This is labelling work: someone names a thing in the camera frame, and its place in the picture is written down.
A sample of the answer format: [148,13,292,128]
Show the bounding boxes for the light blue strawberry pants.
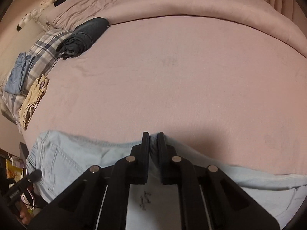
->
[26,131,306,229]

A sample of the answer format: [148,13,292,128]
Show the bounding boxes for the dark rolled clothing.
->
[56,18,109,59]

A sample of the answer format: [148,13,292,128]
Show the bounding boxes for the pink bed sheet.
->
[23,16,306,174]

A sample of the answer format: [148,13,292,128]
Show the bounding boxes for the yellow patterned cloth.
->
[19,74,49,130]

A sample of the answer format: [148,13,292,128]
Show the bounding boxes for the folded blue jeans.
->
[4,52,34,95]

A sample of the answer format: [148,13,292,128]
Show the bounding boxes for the plaid pillow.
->
[1,29,71,130]

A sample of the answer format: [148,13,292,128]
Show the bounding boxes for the pink duvet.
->
[46,0,306,56]

